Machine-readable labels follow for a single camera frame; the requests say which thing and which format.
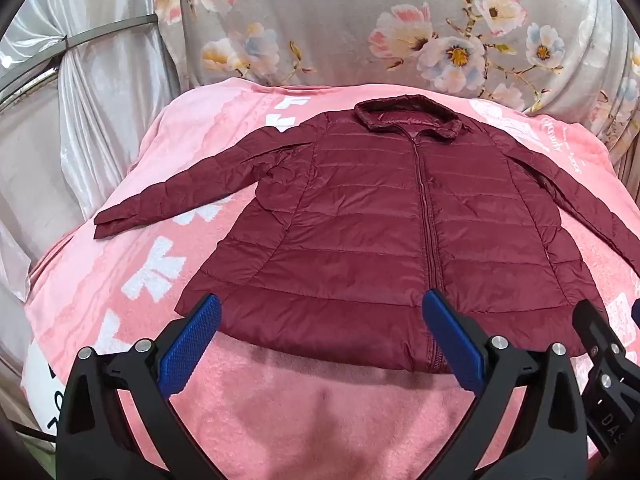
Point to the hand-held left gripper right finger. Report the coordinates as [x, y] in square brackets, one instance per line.
[452, 335]

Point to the metal curtain rail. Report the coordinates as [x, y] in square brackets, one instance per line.
[75, 42]

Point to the white satin curtain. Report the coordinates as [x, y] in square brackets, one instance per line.
[80, 110]

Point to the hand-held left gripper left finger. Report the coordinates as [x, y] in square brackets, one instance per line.
[192, 337]

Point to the pink blanket with white bows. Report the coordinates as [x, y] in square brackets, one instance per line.
[280, 410]

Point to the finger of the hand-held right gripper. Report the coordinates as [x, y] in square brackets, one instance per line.
[600, 345]

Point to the maroon puffer jacket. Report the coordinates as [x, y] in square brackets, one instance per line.
[380, 240]

